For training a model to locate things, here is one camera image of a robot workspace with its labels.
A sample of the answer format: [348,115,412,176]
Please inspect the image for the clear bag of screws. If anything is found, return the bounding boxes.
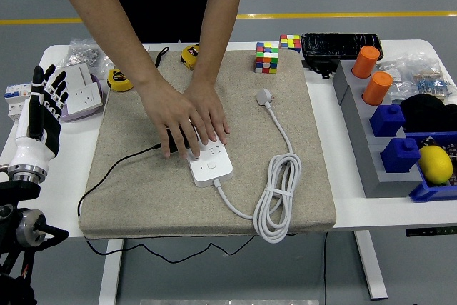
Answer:
[53,36,115,70]

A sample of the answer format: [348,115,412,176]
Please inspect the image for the thin black plug cord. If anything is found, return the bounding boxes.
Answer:
[76,143,256,265]

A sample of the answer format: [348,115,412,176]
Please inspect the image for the clear bag of blue resistors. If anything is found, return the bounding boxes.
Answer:
[406,51,457,102]

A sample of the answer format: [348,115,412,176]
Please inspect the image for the white circuit breaker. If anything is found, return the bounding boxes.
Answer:
[4,82,35,123]

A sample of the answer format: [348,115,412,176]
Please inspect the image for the black small device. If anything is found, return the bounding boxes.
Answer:
[302,56,340,80]

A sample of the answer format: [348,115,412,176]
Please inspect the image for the black hanging cable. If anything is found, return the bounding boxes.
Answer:
[323,231,329,305]

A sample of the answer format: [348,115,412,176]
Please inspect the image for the black plug adapter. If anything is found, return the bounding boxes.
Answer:
[166,124,196,152]

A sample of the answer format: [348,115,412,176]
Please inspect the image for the black wrapped box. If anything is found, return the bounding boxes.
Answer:
[301,32,385,61]

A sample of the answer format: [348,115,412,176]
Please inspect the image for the orange cylinder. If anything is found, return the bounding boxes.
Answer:
[362,71,393,106]
[351,46,381,79]

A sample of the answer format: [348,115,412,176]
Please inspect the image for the black wrist strap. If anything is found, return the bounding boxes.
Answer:
[155,46,171,68]

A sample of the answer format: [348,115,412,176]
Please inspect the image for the yellow black tape measure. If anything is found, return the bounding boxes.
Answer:
[180,43,201,71]
[106,68,134,92]

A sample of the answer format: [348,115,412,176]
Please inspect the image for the person's left hand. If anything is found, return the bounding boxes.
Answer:
[184,81,231,146]

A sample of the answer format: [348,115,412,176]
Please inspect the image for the person's right hand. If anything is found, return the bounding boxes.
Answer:
[137,76,202,162]

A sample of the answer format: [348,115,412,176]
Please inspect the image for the large colourful puzzle cube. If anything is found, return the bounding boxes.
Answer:
[254,41,281,74]

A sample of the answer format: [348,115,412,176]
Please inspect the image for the white power strip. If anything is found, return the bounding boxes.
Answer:
[187,139,235,188]

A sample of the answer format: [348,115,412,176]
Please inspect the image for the yellow lemon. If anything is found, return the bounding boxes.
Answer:
[417,146,454,186]

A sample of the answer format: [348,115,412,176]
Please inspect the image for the dark circuit board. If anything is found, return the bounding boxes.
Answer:
[441,143,457,187]

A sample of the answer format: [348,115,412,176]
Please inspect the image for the blue plastic bin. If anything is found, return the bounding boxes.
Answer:
[403,131,457,203]

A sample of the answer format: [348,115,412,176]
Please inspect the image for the white wall socket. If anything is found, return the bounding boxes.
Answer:
[66,82,104,115]

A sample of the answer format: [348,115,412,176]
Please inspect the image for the white power strip cable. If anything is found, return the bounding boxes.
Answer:
[213,89,304,244]

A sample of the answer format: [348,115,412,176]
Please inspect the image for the black cloth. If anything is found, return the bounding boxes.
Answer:
[398,94,457,134]

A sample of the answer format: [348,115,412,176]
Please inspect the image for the purple bowl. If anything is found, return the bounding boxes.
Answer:
[59,73,109,123]

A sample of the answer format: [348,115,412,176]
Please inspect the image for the small colourful puzzle cube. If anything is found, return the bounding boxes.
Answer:
[279,34,303,53]

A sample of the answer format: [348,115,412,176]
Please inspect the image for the blue block with knob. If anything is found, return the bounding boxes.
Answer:
[369,104,407,138]
[380,137,421,174]

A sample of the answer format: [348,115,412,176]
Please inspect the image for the beige fabric mat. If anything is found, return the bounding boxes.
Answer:
[78,49,338,239]

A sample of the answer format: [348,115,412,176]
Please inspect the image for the clear bag of white parts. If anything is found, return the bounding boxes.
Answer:
[376,58,417,103]

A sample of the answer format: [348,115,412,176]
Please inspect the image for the white switch panel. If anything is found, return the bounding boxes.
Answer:
[62,62,94,102]

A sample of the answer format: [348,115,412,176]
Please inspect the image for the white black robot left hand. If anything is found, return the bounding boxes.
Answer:
[9,64,69,171]

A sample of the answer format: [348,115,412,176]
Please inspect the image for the black table control panel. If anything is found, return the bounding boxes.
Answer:
[405,226,457,238]

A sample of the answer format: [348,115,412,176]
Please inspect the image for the grey block holder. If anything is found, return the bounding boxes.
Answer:
[332,59,424,199]

